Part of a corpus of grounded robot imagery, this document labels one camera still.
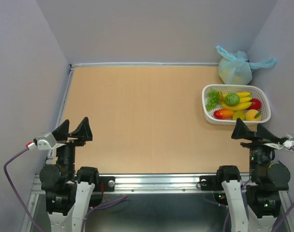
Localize red apple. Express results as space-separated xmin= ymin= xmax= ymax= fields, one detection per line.
xmin=248 ymin=98 xmax=262 ymax=111

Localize green round fruit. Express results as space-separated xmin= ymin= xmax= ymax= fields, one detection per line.
xmin=224 ymin=93 xmax=240 ymax=106

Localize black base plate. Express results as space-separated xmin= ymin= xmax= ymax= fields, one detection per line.
xmin=199 ymin=175 xmax=223 ymax=191
xmin=72 ymin=175 xmax=116 ymax=193

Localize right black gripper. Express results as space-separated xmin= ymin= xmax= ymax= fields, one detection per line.
xmin=231 ymin=116 xmax=280 ymax=180

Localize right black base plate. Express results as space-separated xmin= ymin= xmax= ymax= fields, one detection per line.
xmin=199 ymin=175 xmax=223 ymax=191

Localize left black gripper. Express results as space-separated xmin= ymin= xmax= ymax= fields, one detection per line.
xmin=53 ymin=115 xmax=92 ymax=177

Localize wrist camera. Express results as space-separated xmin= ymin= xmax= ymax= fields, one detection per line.
xmin=33 ymin=132 xmax=65 ymax=150
xmin=265 ymin=134 xmax=294 ymax=150

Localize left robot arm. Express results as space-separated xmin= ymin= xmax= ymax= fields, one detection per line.
xmin=34 ymin=117 xmax=100 ymax=232

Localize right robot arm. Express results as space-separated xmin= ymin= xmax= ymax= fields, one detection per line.
xmin=215 ymin=118 xmax=292 ymax=232

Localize red orange mango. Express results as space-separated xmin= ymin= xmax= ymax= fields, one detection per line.
xmin=213 ymin=109 xmax=234 ymax=120

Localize aluminium mounting rail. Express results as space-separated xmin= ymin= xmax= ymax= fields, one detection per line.
xmin=31 ymin=172 xmax=293 ymax=195

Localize blue plastic bag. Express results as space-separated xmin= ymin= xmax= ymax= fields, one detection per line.
xmin=216 ymin=45 xmax=277 ymax=85

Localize yellow green starfruit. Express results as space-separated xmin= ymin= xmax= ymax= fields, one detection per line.
xmin=232 ymin=111 xmax=246 ymax=121

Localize orange peach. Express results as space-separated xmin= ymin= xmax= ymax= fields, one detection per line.
xmin=245 ymin=109 xmax=262 ymax=121

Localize yellow bananas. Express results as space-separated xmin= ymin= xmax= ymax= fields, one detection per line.
xmin=221 ymin=92 xmax=252 ymax=111

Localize green grapes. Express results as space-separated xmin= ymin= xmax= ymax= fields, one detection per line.
xmin=206 ymin=89 xmax=220 ymax=111

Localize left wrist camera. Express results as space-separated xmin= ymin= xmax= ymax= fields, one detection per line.
xmin=33 ymin=132 xmax=65 ymax=150

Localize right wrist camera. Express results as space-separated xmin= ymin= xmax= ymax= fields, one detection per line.
xmin=265 ymin=134 xmax=294 ymax=150

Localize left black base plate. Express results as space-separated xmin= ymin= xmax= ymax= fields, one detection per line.
xmin=72 ymin=175 xmax=116 ymax=193

